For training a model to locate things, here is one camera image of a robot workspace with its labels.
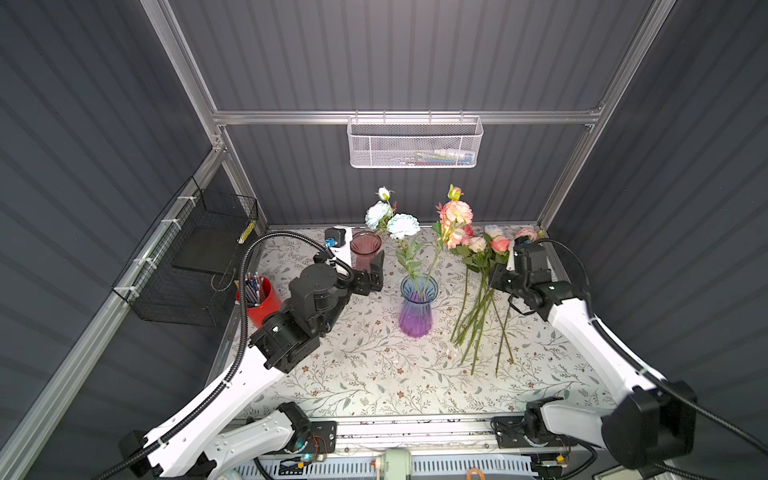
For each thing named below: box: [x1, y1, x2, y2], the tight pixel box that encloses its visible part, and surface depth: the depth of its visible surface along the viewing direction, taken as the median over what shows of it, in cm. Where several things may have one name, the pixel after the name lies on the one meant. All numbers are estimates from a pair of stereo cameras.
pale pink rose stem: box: [515, 228, 538, 243], surface depth 114 cm
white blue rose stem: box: [484, 224, 505, 238], surface depth 111 cm
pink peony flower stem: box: [423, 184, 474, 283], surface depth 70 cm
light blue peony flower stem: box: [365, 186, 426, 297], surface depth 73 cm
